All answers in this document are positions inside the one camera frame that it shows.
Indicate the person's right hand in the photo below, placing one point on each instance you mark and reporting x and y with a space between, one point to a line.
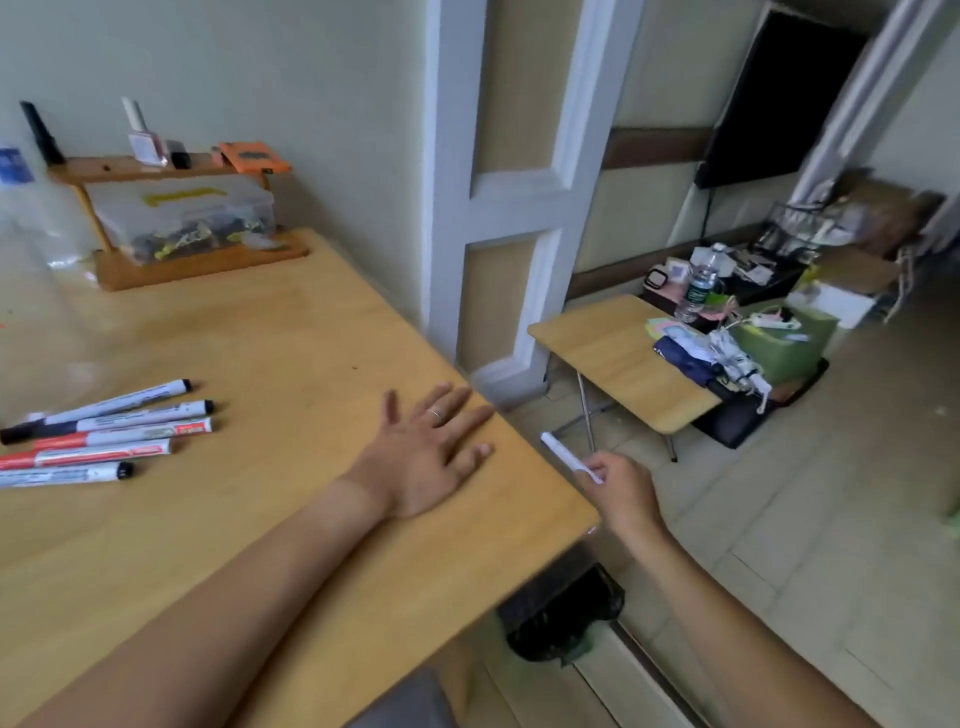
626 495

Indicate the person's left hand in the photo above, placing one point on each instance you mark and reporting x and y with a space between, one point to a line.
412 469

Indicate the person's left middle finger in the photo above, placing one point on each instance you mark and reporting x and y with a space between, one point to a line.
456 409

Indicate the person's right fingers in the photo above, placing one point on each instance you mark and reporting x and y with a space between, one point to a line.
600 469

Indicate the person's left little finger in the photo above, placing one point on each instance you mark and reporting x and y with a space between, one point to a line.
391 411

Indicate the person's left thumb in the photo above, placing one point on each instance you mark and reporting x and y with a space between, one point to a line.
472 457

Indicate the white marker pen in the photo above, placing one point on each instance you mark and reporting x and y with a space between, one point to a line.
559 451

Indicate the person's right forearm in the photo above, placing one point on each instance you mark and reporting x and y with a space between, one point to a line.
720 630

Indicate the person's left forearm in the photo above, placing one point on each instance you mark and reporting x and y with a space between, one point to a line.
225 615

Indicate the small wooden folding table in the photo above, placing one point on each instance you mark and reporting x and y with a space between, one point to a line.
607 352

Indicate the dark blue folded umbrella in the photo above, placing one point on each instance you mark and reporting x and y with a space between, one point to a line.
690 356

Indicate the black floor mat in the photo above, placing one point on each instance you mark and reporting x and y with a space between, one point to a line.
739 424

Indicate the black trash bag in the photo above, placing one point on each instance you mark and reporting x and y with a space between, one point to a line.
562 611

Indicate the pastel notepad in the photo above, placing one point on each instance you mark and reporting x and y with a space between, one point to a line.
667 328

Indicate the plastic water bottle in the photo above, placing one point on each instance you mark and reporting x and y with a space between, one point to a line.
701 285

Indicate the green plastic bin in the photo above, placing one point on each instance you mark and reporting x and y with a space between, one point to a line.
795 352

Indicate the white power strip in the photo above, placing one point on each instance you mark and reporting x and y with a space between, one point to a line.
772 321

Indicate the black low cabinet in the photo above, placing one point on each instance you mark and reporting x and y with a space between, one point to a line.
757 289

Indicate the wooden desk shelf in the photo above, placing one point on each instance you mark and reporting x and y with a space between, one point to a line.
195 262

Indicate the grey shorts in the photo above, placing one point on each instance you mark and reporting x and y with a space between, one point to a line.
412 701

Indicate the red whiteboard marker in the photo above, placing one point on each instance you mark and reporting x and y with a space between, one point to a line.
82 454
127 434

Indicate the black whiteboard marker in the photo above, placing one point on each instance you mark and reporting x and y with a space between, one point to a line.
112 420
120 403
67 475

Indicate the clear plastic storage box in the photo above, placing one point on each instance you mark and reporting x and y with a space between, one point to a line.
187 217

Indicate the orange box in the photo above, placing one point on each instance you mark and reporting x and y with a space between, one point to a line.
255 157

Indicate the white box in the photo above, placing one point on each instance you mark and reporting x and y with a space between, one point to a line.
840 304

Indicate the brown cardboard box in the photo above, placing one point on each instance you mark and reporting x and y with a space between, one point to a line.
855 270

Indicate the small black box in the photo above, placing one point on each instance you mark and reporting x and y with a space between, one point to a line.
178 156

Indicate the white tube bottle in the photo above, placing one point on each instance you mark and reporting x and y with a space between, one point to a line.
142 135

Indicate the large cardboard box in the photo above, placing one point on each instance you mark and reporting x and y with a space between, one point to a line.
892 210

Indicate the black television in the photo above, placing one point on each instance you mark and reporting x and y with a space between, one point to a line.
780 97

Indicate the clear plastic bottle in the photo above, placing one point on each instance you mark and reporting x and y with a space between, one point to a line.
30 210

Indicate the black remote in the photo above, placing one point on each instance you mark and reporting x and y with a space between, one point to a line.
41 133

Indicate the white door frame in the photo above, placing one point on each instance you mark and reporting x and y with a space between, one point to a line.
510 202

